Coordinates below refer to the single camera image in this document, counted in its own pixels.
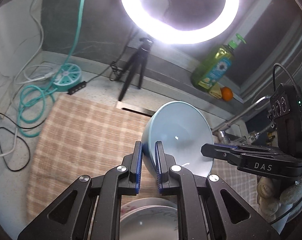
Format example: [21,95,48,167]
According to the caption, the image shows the chrome sink faucet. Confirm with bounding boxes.
[211,94,273,145]

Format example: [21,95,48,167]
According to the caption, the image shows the white power cable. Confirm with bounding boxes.
[15,0,59,85]

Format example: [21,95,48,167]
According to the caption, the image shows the white plate pink flowers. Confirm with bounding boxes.
[120,197,178,214]

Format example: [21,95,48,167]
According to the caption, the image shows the black ring light cable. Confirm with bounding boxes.
[87,30,141,82]

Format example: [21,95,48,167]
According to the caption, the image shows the round teal power strip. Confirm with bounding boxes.
[52,64,81,92]

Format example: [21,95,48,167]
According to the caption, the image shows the yellow sponge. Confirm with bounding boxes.
[208,84,223,99]

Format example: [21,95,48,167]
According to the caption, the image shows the black inline remote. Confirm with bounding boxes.
[67,80,87,95]

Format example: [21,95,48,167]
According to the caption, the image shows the light blue ceramic bowl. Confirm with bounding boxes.
[141,100,213,182]

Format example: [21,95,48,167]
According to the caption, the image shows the thin black cable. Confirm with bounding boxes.
[0,112,48,173]

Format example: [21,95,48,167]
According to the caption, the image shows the ring light on tripod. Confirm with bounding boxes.
[131,0,302,103]

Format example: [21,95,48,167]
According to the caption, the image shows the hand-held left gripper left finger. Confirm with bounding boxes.
[17,141,143,240]

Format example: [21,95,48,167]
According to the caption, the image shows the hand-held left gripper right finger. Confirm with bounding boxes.
[155,141,281,240]

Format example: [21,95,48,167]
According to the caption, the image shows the orange fruit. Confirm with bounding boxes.
[221,87,234,102]

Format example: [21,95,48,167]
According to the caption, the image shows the white charger cable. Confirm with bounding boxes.
[0,127,19,162]

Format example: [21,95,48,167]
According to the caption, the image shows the teal power cable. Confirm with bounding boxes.
[18,0,91,138]

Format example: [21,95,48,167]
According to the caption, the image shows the person's right hand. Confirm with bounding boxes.
[256,175,302,222]

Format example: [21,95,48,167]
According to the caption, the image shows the white plate grey leaf print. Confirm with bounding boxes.
[120,205,178,240]

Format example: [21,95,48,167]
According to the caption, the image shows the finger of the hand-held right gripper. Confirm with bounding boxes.
[213,141,278,153]
[200,143,302,178]

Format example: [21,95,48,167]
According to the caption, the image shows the tan plaid cloth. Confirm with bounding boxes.
[26,95,156,224]

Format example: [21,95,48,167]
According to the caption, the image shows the green dish soap bottle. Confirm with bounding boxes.
[190,33,246,90]

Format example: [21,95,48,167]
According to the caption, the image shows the grey checked cloth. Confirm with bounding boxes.
[211,155,260,205]

